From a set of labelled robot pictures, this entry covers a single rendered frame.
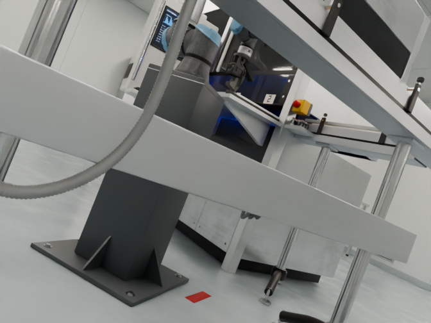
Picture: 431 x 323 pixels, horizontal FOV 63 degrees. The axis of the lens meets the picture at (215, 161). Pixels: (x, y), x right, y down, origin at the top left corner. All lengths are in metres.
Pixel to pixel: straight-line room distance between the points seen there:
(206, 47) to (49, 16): 0.88
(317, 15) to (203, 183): 0.46
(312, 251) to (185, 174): 1.84
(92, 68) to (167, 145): 6.56
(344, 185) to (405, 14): 1.24
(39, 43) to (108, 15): 6.79
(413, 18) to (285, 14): 2.21
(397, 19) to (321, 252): 1.65
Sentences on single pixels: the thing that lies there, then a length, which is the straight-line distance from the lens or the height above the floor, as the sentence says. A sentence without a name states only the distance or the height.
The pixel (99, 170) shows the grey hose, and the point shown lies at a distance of 0.63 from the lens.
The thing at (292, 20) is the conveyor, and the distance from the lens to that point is 0.84.
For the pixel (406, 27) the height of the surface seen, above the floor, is 1.90.
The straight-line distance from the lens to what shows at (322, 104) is 2.21.
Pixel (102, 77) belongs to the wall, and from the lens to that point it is 7.25.
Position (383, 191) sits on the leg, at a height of 0.64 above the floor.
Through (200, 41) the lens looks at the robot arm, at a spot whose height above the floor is 0.94.
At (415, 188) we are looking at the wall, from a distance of 6.63.
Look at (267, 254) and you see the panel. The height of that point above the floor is 0.15.
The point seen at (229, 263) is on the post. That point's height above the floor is 0.05.
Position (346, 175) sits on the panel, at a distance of 2.52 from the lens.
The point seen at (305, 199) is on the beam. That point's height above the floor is 0.51.
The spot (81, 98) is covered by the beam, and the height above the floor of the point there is 0.52.
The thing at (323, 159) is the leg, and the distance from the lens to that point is 1.95.
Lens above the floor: 0.49
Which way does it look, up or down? 2 degrees up
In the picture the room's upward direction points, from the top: 21 degrees clockwise
